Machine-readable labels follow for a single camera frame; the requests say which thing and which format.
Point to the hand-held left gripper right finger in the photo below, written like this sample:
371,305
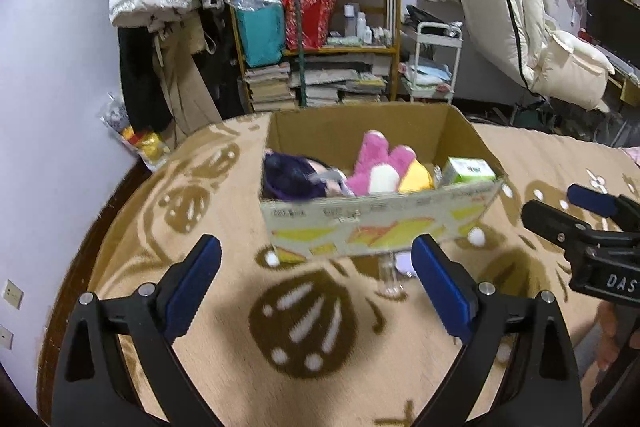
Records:
442,287

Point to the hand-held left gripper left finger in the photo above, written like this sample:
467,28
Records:
192,287

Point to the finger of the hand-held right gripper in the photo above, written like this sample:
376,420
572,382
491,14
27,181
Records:
545,219
592,199

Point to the green and white box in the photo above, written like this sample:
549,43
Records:
467,169

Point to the printed cardboard box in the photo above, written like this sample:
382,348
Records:
375,222

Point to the yellow dog plush toy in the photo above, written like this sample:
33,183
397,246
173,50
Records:
417,179

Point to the purple-haired plush doll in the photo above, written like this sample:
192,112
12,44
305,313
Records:
285,177

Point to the pink fluffy plush toy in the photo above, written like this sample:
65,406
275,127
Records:
372,152

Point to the person's right hand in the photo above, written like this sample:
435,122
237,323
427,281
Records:
607,337

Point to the small lavender object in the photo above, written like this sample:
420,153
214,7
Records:
404,263

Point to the clear plastic stand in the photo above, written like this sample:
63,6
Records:
389,279

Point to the beige patterned blanket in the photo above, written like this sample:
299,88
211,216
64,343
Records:
300,382

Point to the plastic bag of toys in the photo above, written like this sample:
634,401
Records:
140,137

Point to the black screen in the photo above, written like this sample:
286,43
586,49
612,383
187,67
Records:
612,27

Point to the white trolley cart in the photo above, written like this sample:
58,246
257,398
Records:
430,77

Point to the beige hanging trousers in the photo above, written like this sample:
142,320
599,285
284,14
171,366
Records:
187,92

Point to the black hanging garment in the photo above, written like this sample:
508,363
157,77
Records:
142,82

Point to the black hanging bag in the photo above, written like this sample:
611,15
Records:
225,77

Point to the stack of books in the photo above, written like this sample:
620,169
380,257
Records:
270,87

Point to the pile of magazines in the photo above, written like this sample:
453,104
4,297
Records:
345,82

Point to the wooden shelf rack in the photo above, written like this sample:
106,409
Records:
395,7

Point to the teal paper bag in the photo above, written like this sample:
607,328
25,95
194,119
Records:
257,32

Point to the row of small bottles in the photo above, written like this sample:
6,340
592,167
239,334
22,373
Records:
362,27

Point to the green pole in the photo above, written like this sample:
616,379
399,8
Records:
301,37

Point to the red patterned bag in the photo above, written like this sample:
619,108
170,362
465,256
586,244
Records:
315,22

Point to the white wall socket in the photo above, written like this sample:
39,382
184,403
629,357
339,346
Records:
12,294
5,337

